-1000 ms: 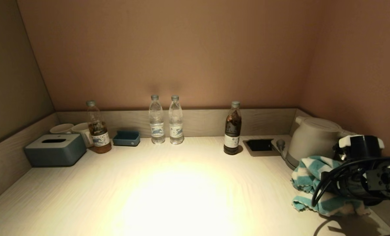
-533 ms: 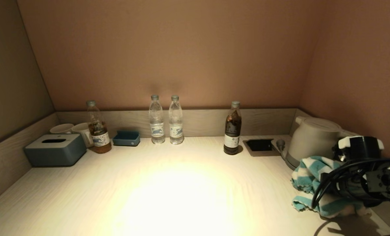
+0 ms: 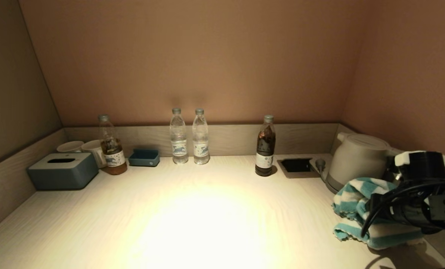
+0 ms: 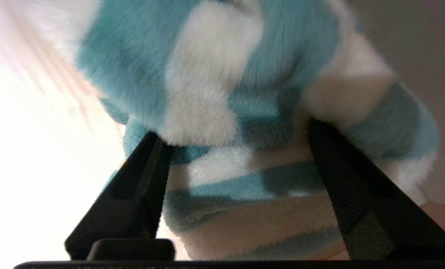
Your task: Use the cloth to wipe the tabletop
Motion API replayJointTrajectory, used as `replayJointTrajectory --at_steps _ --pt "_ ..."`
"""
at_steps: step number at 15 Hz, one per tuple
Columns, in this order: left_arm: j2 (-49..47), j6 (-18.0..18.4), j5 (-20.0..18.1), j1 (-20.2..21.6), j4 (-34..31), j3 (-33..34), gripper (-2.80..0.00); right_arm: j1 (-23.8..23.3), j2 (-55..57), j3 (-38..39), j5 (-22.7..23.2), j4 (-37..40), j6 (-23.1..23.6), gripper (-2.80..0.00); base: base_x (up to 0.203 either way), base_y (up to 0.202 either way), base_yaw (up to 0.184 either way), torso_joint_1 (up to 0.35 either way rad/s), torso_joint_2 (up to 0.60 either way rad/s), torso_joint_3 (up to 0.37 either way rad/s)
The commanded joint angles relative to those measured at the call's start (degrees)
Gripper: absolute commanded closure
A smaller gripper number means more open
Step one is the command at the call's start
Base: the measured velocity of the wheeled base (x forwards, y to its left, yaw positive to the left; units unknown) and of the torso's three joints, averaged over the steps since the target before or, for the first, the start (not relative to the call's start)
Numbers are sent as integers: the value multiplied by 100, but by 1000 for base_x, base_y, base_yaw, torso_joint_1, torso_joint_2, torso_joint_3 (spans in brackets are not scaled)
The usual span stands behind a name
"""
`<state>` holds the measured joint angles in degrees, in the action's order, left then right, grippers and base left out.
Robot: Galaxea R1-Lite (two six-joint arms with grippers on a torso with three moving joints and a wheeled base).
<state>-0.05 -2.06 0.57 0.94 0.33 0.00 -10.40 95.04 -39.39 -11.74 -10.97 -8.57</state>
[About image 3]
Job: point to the white ceramic mug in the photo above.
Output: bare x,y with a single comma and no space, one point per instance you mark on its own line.
95,151
69,146

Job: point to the white electric kettle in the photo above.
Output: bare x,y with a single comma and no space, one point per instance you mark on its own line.
357,157

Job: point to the grey kettle base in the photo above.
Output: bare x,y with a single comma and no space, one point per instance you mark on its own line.
330,186

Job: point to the recessed black socket panel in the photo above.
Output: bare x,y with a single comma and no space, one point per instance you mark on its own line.
296,165

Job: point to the small blue plastic tray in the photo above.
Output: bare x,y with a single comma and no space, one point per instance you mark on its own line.
144,159

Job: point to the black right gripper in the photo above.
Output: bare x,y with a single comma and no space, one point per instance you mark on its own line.
413,207

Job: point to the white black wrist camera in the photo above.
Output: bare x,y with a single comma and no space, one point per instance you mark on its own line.
422,164

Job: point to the amber tea plastic bottle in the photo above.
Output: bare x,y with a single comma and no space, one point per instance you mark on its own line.
112,158

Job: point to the clear water bottle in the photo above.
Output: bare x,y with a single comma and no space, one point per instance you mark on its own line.
200,146
178,145

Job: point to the grey-blue tissue box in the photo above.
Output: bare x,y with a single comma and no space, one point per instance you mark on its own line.
62,175

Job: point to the grey kettle power plug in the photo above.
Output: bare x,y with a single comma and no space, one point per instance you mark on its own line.
320,163

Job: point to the dark liquid plastic bottle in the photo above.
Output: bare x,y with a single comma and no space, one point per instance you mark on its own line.
265,152

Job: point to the teal white striped towel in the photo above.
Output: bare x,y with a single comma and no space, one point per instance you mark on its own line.
351,201

